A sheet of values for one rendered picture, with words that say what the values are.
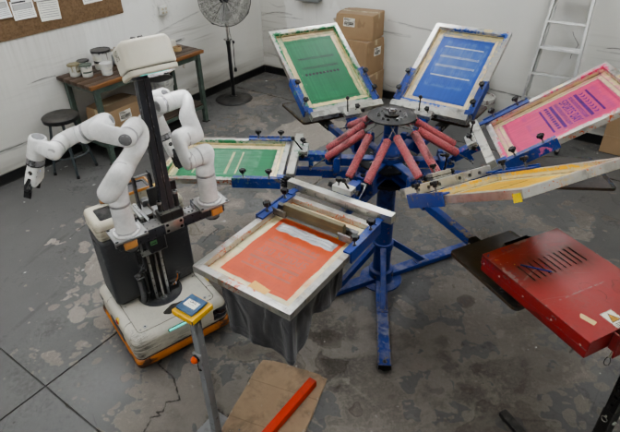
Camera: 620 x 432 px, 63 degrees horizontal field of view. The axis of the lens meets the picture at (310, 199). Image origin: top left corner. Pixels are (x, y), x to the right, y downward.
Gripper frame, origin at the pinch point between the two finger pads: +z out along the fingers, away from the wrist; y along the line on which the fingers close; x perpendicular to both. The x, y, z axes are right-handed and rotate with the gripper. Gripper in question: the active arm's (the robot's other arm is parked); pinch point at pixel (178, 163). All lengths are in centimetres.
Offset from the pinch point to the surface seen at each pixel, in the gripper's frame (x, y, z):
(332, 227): -45, -64, 49
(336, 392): -17, -52, 150
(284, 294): -3, -83, 55
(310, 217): -41, -52, 44
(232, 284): 14, -70, 44
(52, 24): -4, 307, -109
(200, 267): 21, -51, 37
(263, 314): 6, -67, 68
